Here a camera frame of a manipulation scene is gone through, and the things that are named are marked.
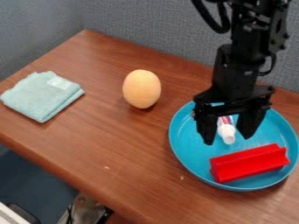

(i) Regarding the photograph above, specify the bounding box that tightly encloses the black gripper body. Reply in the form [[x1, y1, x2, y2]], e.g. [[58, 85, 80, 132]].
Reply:
[[192, 45, 275, 120]]

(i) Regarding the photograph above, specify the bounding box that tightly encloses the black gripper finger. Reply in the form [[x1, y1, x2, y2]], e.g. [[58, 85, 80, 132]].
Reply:
[[194, 113, 219, 145], [238, 108, 267, 139]]

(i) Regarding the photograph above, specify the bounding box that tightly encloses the white toothpaste tube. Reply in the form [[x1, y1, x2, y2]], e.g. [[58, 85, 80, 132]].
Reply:
[[218, 115, 237, 144]]

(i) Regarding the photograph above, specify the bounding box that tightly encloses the blue round plate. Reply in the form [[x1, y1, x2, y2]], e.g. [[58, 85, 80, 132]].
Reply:
[[168, 101, 299, 192]]

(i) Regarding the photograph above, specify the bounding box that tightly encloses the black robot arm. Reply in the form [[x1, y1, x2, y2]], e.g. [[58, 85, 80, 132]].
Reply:
[[191, 0, 293, 145]]

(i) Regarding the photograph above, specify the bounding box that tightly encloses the light green folded cloth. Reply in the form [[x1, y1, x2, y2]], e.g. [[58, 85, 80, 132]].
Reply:
[[0, 71, 84, 123]]

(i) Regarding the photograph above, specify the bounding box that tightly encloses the red plastic block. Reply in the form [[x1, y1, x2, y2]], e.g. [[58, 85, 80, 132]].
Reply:
[[210, 143, 291, 184]]

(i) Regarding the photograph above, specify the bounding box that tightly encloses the orange egg-shaped object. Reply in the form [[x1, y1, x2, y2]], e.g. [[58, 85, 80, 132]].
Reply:
[[123, 69, 162, 109]]

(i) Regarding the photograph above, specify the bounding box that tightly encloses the grey bag under table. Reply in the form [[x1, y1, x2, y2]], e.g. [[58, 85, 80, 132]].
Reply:
[[58, 192, 114, 224]]

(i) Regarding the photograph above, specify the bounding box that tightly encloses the white object bottom left corner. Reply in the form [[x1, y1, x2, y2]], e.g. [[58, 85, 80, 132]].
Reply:
[[0, 202, 30, 224]]

